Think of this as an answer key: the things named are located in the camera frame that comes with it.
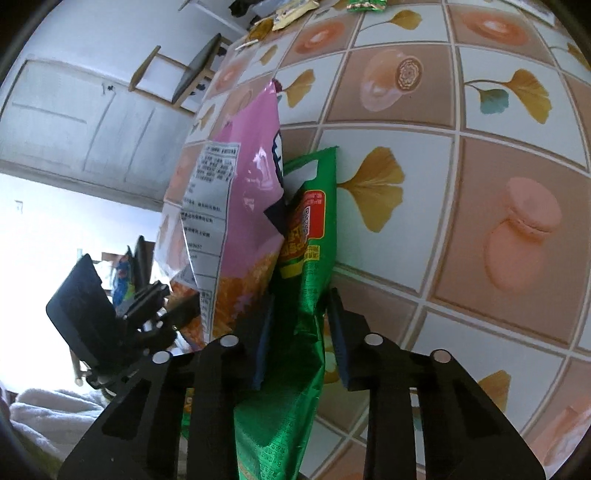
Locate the wooden chair with dark seat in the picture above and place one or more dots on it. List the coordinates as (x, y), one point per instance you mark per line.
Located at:
(194, 69)

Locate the patterned tablecloth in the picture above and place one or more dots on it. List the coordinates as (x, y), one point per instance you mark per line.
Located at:
(415, 115)

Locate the yellow and white packet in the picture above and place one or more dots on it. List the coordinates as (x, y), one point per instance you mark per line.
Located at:
(293, 14)

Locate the small yellow packet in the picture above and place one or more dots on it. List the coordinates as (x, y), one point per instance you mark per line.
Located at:
(262, 28)

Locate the green snack bag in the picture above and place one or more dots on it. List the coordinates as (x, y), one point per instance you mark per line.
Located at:
(277, 415)

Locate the black cloth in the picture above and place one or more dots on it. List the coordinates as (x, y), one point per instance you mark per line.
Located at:
(242, 7)

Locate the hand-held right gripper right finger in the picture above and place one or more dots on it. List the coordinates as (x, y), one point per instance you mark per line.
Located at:
(344, 355)

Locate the small green packet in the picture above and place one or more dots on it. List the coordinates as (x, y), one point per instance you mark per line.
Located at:
(367, 5)

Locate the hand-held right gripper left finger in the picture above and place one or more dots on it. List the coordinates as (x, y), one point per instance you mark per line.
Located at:
(261, 350)

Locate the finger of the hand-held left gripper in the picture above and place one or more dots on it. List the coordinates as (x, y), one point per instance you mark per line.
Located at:
(147, 302)
(182, 314)

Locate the white fluffy robe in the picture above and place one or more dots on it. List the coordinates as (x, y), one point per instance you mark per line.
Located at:
(55, 406)

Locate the pink snack bag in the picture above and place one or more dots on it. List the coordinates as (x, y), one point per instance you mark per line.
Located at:
(249, 194)

